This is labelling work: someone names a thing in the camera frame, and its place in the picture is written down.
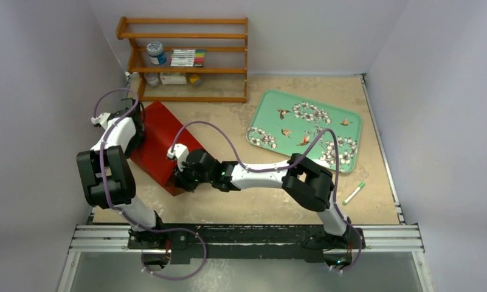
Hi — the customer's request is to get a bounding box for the red paper bag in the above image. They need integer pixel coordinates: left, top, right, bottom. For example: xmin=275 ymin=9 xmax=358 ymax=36
xmin=130 ymin=102 xmax=185 ymax=196

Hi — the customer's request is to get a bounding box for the green floral tray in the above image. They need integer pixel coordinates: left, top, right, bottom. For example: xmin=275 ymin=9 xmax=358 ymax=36
xmin=246 ymin=89 xmax=362 ymax=173

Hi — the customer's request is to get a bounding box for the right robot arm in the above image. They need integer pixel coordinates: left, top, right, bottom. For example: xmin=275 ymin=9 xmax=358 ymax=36
xmin=167 ymin=144 xmax=351 ymax=248

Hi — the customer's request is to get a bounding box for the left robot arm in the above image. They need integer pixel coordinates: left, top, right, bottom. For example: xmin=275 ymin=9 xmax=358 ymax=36
xmin=76 ymin=98 xmax=167 ymax=249

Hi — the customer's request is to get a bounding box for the small clear jar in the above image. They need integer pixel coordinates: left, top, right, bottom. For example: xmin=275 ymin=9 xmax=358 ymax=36
xmin=143 ymin=72 xmax=161 ymax=87

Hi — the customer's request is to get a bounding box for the white small box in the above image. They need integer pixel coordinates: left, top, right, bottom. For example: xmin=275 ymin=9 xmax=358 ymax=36
xmin=159 ymin=72 xmax=187 ymax=85

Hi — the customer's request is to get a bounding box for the blue lidded jar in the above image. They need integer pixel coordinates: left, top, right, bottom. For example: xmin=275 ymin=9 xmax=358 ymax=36
xmin=146 ymin=41 xmax=167 ymax=65

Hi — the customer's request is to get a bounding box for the yellow green cube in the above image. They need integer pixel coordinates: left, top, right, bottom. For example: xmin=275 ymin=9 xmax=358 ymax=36
xmin=188 ymin=74 xmax=203 ymax=86

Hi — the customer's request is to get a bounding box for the pack of coloured markers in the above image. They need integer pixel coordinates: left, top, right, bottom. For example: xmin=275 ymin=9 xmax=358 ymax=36
xmin=170 ymin=49 xmax=206 ymax=68

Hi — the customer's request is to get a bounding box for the wooden shelf rack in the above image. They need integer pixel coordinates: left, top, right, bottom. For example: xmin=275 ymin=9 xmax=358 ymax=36
xmin=116 ymin=17 xmax=249 ymax=103

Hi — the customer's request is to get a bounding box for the green white pen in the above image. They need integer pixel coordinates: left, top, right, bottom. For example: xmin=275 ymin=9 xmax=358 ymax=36
xmin=342 ymin=182 xmax=365 ymax=206

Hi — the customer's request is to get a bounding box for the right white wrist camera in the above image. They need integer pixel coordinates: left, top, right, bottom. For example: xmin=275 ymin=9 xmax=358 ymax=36
xmin=167 ymin=144 xmax=189 ymax=172

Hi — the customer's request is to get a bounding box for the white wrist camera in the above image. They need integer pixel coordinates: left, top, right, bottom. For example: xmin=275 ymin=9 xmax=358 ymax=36
xmin=167 ymin=144 xmax=189 ymax=172
xmin=91 ymin=113 xmax=111 ymax=130

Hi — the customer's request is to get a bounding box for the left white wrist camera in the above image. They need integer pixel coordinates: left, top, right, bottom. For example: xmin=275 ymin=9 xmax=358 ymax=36
xmin=91 ymin=113 xmax=111 ymax=130

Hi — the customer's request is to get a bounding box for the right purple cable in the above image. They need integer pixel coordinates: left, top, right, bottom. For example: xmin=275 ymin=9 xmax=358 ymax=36
xmin=170 ymin=120 xmax=365 ymax=275

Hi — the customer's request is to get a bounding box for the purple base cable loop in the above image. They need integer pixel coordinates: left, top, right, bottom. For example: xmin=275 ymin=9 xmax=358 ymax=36
xmin=141 ymin=228 xmax=208 ymax=282

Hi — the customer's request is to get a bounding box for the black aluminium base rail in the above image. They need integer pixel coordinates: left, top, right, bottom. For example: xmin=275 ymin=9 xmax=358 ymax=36
xmin=70 ymin=224 xmax=424 ymax=265

